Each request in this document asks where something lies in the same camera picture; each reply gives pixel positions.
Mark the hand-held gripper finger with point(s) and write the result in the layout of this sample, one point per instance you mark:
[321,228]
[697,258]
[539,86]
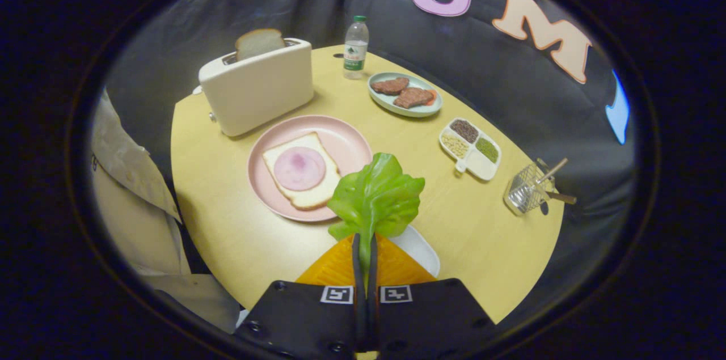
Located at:
[359,320]
[373,320]

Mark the green lettuce leaf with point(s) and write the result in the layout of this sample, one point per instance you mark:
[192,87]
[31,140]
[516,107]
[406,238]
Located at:
[374,195]

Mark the toasted bread slice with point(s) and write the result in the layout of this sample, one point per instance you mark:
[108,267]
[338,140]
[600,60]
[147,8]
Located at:
[260,42]

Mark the white leaf-shaped plate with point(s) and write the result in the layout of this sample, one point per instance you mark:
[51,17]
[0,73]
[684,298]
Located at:
[422,252]

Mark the pink ham slice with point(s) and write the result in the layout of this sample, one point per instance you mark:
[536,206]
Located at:
[299,168]

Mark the white bread slice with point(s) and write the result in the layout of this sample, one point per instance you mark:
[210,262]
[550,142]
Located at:
[278,159]

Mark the pink plate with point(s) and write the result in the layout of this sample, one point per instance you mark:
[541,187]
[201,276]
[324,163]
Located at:
[346,139]

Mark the white divided condiment dish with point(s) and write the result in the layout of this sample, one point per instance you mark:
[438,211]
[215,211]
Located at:
[482,167]

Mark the clear utensil holder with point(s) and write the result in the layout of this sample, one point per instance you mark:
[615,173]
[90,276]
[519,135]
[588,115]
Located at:
[524,193]

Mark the brown meat patty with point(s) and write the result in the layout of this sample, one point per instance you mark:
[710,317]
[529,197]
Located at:
[413,97]
[389,86]

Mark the wooden stick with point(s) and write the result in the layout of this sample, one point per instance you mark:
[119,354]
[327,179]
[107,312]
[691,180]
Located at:
[564,198]
[556,167]

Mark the orange carrot slice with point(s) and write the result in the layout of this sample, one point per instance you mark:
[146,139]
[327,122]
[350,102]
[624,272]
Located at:
[434,98]

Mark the pale green plate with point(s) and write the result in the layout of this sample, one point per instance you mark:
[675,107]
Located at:
[422,79]

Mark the white toaster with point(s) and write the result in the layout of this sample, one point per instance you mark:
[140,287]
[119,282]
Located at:
[255,93]

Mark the person's beige clothing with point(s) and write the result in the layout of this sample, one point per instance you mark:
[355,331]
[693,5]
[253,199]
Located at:
[130,207]

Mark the clear plastic water bottle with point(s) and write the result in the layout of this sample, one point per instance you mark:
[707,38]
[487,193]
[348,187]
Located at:
[355,54]

